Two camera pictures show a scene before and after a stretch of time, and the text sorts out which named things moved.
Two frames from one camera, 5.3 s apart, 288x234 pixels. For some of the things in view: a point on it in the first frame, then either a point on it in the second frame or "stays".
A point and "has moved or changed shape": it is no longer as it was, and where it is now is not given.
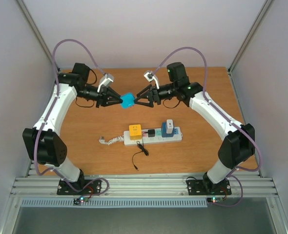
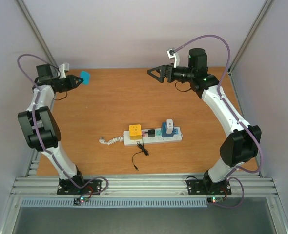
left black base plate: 93,188 stays
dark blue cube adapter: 164,133 stays
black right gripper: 153,96 -> 168,70
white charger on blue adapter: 169,126 stays
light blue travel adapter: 128,100 has moved or changed shape
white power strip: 157,138 stays
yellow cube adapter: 135,132 stays
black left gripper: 104,96 -> 72,84
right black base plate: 203,187 stays
